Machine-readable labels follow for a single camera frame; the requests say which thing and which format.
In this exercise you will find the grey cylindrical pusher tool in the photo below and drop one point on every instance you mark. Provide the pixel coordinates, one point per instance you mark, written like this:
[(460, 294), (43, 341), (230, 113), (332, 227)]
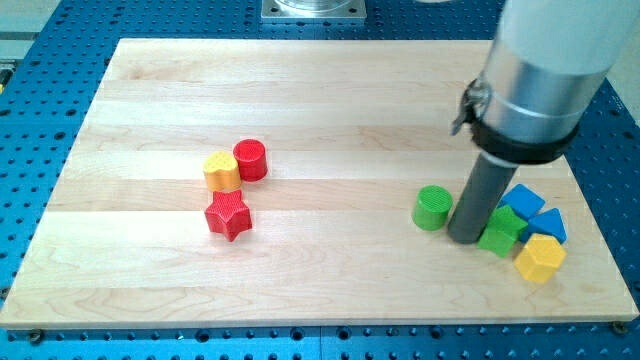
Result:
[(485, 186)]

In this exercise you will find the wooden board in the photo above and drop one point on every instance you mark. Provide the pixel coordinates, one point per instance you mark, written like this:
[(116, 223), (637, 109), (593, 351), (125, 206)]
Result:
[(352, 131)]

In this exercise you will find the yellow hexagon block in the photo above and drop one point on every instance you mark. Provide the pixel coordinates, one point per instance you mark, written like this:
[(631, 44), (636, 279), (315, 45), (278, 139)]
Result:
[(540, 258)]

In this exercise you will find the blue cube block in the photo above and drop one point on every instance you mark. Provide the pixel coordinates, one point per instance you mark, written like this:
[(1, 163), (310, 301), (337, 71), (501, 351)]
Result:
[(523, 201)]

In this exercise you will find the yellow heart block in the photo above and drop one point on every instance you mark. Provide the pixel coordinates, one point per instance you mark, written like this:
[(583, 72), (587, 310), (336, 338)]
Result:
[(221, 172)]

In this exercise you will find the blue triangle block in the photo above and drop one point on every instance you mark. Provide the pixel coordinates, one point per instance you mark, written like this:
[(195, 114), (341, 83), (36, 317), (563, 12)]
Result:
[(549, 222)]

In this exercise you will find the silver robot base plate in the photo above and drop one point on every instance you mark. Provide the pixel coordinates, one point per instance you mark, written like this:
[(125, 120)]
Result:
[(300, 10)]

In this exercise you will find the green cylinder block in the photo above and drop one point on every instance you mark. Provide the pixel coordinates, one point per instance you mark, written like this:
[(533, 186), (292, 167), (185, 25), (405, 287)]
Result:
[(432, 207)]

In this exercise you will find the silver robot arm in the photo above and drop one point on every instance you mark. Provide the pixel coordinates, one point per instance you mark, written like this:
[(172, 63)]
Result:
[(548, 59)]

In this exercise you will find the red cylinder block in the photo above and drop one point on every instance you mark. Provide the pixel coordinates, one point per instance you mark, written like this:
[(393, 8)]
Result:
[(251, 157)]

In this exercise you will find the green star block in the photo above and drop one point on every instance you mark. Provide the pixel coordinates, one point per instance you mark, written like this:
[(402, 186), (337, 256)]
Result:
[(501, 232)]

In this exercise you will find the red star block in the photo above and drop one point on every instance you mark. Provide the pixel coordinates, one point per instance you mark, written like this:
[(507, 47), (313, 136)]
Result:
[(228, 214)]

